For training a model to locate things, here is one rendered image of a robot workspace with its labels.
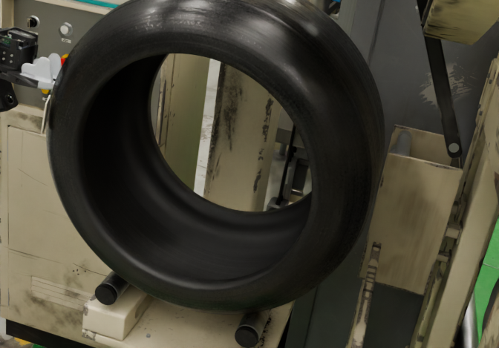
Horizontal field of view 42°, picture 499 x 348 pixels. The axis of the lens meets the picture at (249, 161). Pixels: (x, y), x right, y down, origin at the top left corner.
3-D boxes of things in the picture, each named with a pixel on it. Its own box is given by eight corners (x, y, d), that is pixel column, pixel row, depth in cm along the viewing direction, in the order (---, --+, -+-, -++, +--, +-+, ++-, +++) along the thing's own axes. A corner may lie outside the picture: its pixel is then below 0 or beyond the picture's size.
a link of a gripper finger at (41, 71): (64, 67, 116) (19, 50, 118) (60, 97, 119) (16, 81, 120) (73, 64, 119) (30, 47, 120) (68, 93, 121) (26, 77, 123)
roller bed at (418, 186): (366, 237, 157) (394, 123, 145) (427, 252, 154) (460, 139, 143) (356, 277, 139) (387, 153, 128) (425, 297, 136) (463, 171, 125)
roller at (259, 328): (276, 240, 147) (295, 238, 146) (280, 257, 148) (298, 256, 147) (231, 328, 116) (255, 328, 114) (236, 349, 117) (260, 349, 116)
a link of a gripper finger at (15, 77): (33, 82, 117) (-8, 67, 119) (33, 90, 118) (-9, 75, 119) (47, 76, 122) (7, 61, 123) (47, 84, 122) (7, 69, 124)
